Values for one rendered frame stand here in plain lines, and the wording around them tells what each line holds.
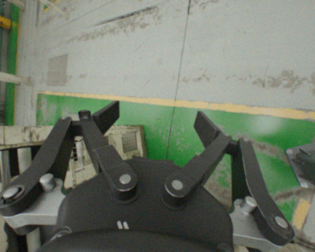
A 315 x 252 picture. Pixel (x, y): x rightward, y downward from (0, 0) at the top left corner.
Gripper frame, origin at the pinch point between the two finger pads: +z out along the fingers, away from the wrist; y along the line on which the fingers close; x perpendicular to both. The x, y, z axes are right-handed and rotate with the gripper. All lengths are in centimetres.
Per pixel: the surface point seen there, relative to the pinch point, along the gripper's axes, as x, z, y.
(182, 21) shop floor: 60, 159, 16
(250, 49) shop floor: 33, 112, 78
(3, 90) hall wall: -169, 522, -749
